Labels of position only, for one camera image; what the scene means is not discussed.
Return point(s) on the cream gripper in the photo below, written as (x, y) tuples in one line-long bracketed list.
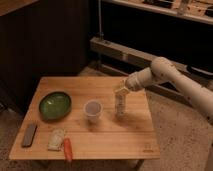
[(121, 89)]

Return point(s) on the clear plastic bottle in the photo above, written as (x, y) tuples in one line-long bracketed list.
[(120, 104)]

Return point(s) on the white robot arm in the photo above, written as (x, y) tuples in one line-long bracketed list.
[(162, 70)]

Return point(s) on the clear plastic cup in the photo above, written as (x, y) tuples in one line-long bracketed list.
[(92, 110)]

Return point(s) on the wooden table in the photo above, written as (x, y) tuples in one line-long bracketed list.
[(131, 137)]

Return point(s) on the metal pole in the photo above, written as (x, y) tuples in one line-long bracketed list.
[(100, 20)]

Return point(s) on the green bowl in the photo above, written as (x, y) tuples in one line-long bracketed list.
[(55, 106)]

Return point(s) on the wooden shelf beam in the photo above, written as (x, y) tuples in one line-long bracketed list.
[(144, 60)]

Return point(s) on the orange carrot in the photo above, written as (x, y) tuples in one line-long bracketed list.
[(67, 149)]

